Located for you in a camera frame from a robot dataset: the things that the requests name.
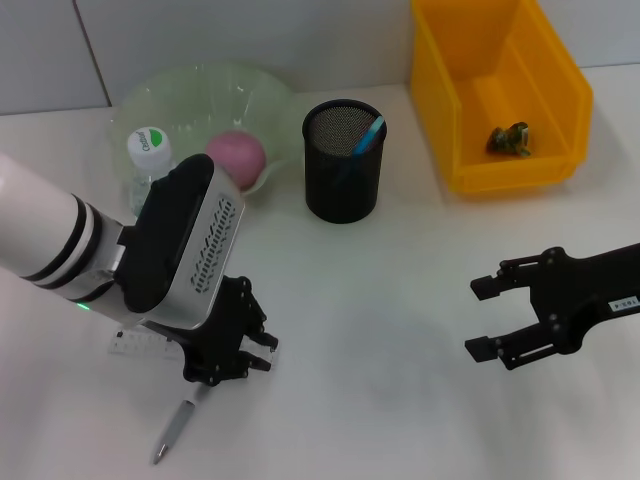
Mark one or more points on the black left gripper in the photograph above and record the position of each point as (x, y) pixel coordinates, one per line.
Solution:
(215, 340)

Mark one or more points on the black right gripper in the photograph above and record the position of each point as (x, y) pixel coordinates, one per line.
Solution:
(580, 295)

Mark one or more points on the clear plastic ruler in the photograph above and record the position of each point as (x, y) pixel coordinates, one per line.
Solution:
(140, 345)

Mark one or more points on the pink peach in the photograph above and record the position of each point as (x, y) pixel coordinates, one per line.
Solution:
(240, 150)

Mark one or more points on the clear water bottle green label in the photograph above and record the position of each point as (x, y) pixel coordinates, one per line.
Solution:
(147, 147)

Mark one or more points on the blue pen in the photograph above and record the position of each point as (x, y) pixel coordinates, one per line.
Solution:
(369, 136)

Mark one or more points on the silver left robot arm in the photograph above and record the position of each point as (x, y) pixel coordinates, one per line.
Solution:
(40, 220)

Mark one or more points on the grey ballpoint pen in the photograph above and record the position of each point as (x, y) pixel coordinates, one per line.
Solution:
(175, 425)

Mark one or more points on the black mesh pen cup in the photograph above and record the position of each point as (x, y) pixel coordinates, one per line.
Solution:
(342, 195)

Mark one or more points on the green glass fruit plate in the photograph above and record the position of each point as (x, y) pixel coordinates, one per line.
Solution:
(200, 95)

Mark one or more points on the yellow plastic bin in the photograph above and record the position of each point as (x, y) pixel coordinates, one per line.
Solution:
(465, 75)

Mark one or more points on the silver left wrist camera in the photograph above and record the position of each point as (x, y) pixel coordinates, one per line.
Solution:
(200, 250)

